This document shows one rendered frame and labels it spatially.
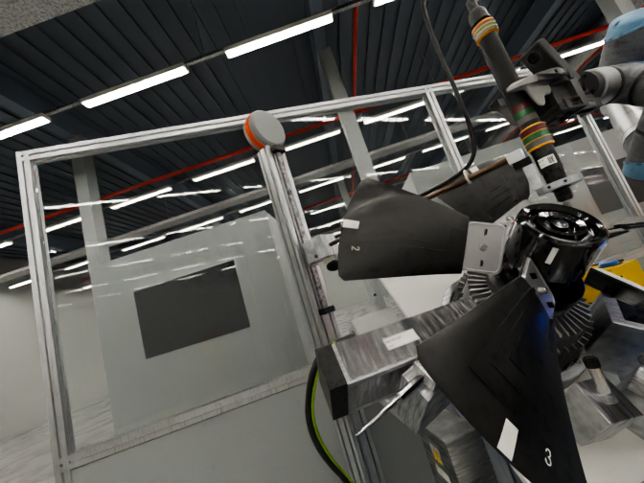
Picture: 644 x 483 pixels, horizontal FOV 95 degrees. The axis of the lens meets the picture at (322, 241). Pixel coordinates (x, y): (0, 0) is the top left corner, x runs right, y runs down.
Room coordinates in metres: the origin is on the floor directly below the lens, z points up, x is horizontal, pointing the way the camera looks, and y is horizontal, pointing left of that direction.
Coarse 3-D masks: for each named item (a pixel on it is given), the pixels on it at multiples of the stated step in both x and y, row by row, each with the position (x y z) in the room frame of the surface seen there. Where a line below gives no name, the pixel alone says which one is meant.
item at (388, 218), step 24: (360, 192) 0.59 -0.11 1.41; (384, 192) 0.57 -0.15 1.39; (408, 192) 0.56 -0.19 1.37; (360, 216) 0.57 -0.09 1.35; (384, 216) 0.56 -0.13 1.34; (408, 216) 0.55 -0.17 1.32; (432, 216) 0.54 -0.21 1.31; (456, 216) 0.53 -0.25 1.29; (360, 240) 0.57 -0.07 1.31; (384, 240) 0.56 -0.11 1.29; (408, 240) 0.55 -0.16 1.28; (432, 240) 0.54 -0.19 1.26; (456, 240) 0.54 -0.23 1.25; (360, 264) 0.56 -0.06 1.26; (384, 264) 0.56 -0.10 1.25; (408, 264) 0.55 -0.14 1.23; (432, 264) 0.55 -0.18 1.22; (456, 264) 0.54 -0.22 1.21
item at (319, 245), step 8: (312, 240) 0.93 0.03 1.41; (320, 240) 0.90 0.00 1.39; (328, 240) 0.92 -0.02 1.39; (304, 248) 0.96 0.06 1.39; (312, 248) 0.93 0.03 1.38; (320, 248) 0.91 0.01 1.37; (328, 248) 0.92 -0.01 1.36; (336, 248) 0.95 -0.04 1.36; (312, 256) 0.94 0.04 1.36; (320, 256) 0.92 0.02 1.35; (328, 256) 0.92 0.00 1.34; (312, 264) 0.98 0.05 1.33
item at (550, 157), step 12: (468, 0) 0.54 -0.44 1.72; (480, 12) 0.52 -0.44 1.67; (552, 144) 0.53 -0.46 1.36; (540, 156) 0.53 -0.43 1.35; (552, 156) 0.52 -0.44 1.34; (540, 168) 0.54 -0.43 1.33; (552, 168) 0.53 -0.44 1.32; (552, 180) 0.53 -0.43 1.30; (552, 192) 0.54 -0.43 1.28; (564, 192) 0.53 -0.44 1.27
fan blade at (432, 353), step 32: (512, 288) 0.41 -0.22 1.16; (480, 320) 0.37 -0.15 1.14; (512, 320) 0.39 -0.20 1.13; (544, 320) 0.44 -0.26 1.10; (448, 352) 0.34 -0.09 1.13; (480, 352) 0.35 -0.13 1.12; (512, 352) 0.37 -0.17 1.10; (544, 352) 0.41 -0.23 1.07; (448, 384) 0.33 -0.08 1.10; (480, 384) 0.34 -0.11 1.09; (512, 384) 0.35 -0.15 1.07; (544, 384) 0.38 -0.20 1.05; (480, 416) 0.32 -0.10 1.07; (512, 416) 0.34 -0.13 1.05; (544, 416) 0.36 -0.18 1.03; (576, 448) 0.38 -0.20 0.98; (544, 480) 0.33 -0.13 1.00; (576, 480) 0.35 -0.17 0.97
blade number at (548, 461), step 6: (546, 444) 0.35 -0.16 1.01; (540, 450) 0.34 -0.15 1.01; (546, 450) 0.34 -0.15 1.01; (552, 450) 0.35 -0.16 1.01; (540, 456) 0.34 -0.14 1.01; (546, 456) 0.34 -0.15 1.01; (552, 456) 0.34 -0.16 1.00; (540, 462) 0.33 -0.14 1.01; (546, 462) 0.34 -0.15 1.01; (552, 462) 0.34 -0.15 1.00; (546, 468) 0.33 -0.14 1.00; (552, 468) 0.34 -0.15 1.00
